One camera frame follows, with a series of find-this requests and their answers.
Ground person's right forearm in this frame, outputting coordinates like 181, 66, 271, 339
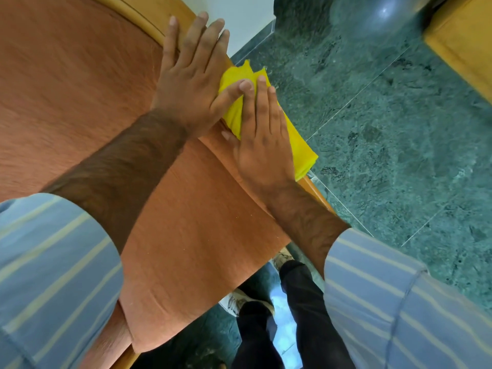
264, 180, 351, 278

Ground yellow wooden furniture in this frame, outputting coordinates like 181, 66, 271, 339
423, 0, 492, 105

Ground beige shoe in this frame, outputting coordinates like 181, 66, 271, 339
218, 289, 276, 318
271, 248, 295, 272

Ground person's left forearm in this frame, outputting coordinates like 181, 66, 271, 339
40, 110, 190, 255

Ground yellow cleaning cloth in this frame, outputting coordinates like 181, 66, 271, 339
218, 59, 319, 182

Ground black trousers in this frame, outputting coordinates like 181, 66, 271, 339
231, 260, 356, 369

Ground person's left hand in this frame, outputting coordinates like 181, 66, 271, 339
151, 12, 253, 139

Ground person's right hand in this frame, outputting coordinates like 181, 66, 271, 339
221, 75, 296, 197

